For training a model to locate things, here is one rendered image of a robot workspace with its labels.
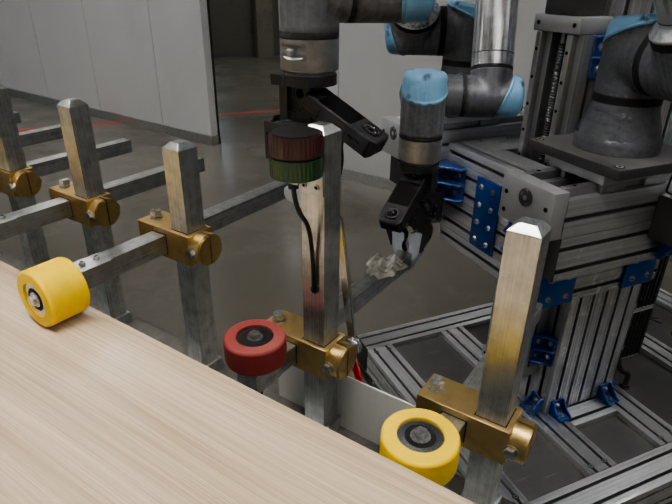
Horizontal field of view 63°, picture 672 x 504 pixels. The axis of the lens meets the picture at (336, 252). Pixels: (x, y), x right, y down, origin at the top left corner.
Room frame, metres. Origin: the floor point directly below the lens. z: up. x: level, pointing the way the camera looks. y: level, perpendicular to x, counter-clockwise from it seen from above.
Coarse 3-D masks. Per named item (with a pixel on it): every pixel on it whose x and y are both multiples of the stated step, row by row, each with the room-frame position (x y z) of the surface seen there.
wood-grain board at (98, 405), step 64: (0, 320) 0.62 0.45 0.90; (64, 320) 0.62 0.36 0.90; (0, 384) 0.49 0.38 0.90; (64, 384) 0.49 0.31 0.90; (128, 384) 0.49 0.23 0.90; (192, 384) 0.49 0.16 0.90; (0, 448) 0.39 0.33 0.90; (64, 448) 0.40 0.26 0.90; (128, 448) 0.40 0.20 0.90; (192, 448) 0.40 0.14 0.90; (256, 448) 0.40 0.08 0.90; (320, 448) 0.40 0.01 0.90
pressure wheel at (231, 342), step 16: (256, 320) 0.61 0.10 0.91; (224, 336) 0.58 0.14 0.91; (240, 336) 0.58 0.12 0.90; (256, 336) 0.57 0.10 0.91; (272, 336) 0.58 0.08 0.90; (224, 352) 0.56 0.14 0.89; (240, 352) 0.55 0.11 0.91; (256, 352) 0.55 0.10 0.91; (272, 352) 0.55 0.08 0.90; (240, 368) 0.54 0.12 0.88; (256, 368) 0.54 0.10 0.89; (272, 368) 0.55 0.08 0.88
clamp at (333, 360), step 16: (288, 320) 0.67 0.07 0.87; (288, 336) 0.63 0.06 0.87; (336, 336) 0.63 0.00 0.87; (304, 352) 0.62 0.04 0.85; (320, 352) 0.60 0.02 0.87; (336, 352) 0.60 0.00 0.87; (352, 352) 0.62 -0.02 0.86; (304, 368) 0.62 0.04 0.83; (320, 368) 0.60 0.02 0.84; (336, 368) 0.59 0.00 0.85; (352, 368) 0.62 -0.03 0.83
